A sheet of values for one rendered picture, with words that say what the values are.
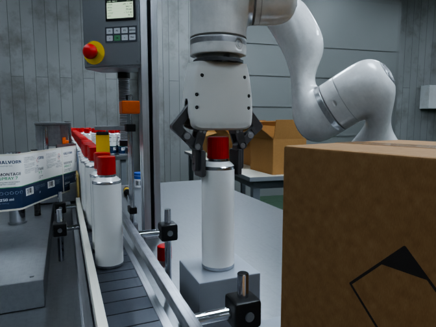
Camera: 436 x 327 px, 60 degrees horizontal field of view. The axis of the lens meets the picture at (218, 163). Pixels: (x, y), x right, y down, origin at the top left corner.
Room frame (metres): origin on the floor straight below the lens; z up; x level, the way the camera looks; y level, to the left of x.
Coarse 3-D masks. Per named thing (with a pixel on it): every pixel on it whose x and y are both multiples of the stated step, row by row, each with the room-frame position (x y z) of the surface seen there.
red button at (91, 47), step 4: (88, 44) 0.98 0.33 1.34; (92, 44) 0.98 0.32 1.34; (84, 48) 0.98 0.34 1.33; (88, 48) 0.98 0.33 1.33; (92, 48) 0.98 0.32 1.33; (96, 48) 0.98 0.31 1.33; (84, 52) 0.98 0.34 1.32; (88, 52) 0.98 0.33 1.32; (92, 52) 0.97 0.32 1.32; (96, 52) 0.98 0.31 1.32; (88, 56) 0.98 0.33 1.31; (92, 56) 0.98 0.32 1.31
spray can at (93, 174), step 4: (96, 152) 0.75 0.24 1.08; (100, 152) 0.75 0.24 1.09; (104, 152) 0.75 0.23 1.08; (108, 152) 0.76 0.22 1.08; (96, 156) 0.75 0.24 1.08; (96, 160) 0.75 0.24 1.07; (96, 164) 0.75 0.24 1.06; (96, 168) 0.75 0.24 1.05; (92, 172) 0.75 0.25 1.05; (96, 172) 0.74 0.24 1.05; (92, 176) 0.74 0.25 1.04; (96, 176) 0.74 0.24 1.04; (92, 180) 0.74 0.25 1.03; (92, 192) 0.74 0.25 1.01; (92, 196) 0.74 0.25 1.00; (92, 200) 0.74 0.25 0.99; (92, 204) 0.74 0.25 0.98; (92, 208) 0.74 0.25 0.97; (92, 212) 0.75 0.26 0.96; (92, 216) 0.75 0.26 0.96; (92, 220) 0.75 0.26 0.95; (92, 224) 0.75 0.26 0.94; (92, 228) 0.75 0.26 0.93; (92, 232) 0.75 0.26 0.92; (92, 236) 0.75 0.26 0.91; (92, 240) 0.75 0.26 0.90
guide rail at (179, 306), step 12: (132, 228) 0.64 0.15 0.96; (132, 240) 0.60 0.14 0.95; (144, 252) 0.52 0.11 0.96; (156, 264) 0.47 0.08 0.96; (156, 276) 0.44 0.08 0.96; (168, 276) 0.43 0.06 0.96; (168, 288) 0.40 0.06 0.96; (168, 300) 0.39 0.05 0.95; (180, 300) 0.37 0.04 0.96; (180, 312) 0.35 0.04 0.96; (192, 312) 0.35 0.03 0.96; (180, 324) 0.35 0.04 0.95; (192, 324) 0.33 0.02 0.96
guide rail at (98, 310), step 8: (80, 208) 0.98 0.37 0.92; (80, 216) 0.90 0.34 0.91; (80, 224) 0.83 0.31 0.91; (80, 232) 0.81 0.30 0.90; (88, 240) 0.71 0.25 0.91; (88, 248) 0.67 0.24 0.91; (88, 256) 0.63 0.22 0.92; (88, 264) 0.59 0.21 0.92; (88, 272) 0.56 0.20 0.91; (96, 272) 0.56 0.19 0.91; (88, 280) 0.56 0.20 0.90; (96, 280) 0.53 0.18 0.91; (96, 288) 0.50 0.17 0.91; (96, 296) 0.48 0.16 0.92; (96, 304) 0.46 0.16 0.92; (96, 312) 0.44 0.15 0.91; (104, 312) 0.44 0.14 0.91; (96, 320) 0.42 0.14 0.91; (104, 320) 0.42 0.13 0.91
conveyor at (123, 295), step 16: (112, 272) 0.64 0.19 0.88; (128, 272) 0.64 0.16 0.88; (112, 288) 0.58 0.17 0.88; (128, 288) 0.58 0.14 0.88; (112, 304) 0.52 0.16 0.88; (128, 304) 0.52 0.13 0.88; (144, 304) 0.52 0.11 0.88; (112, 320) 0.48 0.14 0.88; (128, 320) 0.48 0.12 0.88; (144, 320) 0.48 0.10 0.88
